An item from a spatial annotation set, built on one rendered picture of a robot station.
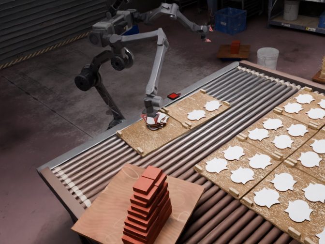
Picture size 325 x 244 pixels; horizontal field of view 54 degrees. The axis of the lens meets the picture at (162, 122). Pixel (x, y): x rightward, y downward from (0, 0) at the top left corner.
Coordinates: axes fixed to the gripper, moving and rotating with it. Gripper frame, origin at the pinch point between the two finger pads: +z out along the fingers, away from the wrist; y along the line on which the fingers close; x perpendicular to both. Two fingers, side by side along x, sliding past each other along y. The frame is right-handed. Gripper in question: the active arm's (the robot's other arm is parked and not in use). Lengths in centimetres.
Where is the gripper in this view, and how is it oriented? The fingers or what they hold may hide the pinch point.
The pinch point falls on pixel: (151, 122)
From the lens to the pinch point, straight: 226.6
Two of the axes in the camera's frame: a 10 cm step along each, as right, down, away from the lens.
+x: -4.5, 5.4, -7.1
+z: 1.0, 8.2, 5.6
